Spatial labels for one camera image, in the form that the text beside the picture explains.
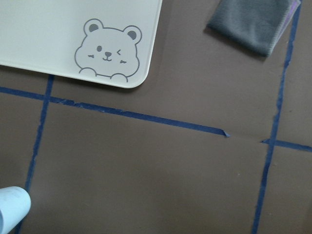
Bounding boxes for light blue plastic cup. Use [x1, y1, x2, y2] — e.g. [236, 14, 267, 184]
[0, 186, 31, 234]

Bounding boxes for cream bear tray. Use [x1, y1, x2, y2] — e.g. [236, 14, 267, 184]
[0, 0, 162, 88]

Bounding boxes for grey folded cloth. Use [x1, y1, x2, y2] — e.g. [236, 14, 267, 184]
[207, 0, 302, 57]

